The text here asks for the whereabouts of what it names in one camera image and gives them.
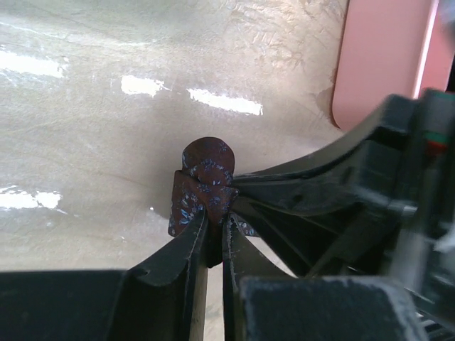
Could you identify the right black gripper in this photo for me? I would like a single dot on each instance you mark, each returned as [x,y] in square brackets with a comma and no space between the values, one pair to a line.
[343,204]

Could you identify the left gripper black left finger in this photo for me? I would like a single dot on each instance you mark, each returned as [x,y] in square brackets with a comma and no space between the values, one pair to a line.
[163,297]

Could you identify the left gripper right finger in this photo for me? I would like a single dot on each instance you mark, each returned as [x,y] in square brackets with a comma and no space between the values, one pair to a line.
[249,298]

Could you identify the dark patterned necktie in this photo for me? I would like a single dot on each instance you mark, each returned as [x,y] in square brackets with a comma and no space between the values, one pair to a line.
[204,183]

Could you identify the pink divided organizer tray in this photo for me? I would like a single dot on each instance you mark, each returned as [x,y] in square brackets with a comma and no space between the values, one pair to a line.
[389,47]

